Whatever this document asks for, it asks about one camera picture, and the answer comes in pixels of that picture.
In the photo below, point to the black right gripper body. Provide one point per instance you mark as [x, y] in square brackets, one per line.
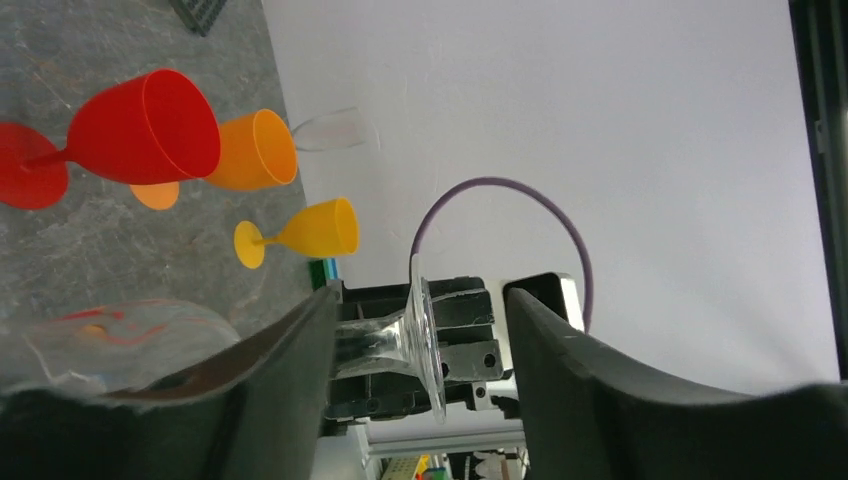
[403, 350]

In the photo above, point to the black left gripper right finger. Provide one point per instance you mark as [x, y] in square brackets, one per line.
[591, 412]

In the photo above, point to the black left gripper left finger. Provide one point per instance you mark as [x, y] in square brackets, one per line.
[265, 426]

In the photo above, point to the yellow wine glass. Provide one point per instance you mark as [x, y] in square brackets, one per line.
[324, 230]

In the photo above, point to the clear wine glass back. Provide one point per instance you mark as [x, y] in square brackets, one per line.
[157, 350]

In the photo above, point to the clear wine glass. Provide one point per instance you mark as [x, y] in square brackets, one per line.
[338, 130]
[157, 350]

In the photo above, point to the clear wine glass front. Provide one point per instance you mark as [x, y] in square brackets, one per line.
[338, 130]

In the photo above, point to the orange wine glass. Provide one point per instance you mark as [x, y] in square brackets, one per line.
[257, 152]

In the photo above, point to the red wine glass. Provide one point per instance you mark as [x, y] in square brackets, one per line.
[153, 129]

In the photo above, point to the green blue brick stack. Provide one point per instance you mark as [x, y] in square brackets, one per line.
[322, 271]

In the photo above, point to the dark grey building plate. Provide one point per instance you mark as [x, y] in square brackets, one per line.
[198, 16]

